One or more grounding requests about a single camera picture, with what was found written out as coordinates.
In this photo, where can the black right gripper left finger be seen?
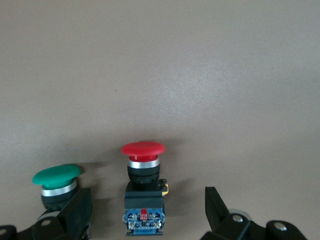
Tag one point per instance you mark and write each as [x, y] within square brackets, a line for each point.
[72, 215]

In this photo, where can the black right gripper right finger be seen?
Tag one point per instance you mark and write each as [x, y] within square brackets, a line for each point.
[217, 215]

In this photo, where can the red mushroom push button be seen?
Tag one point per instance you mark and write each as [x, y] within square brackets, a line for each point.
[142, 150]

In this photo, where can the green mushroom push button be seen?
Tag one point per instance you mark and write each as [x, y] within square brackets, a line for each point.
[56, 175]

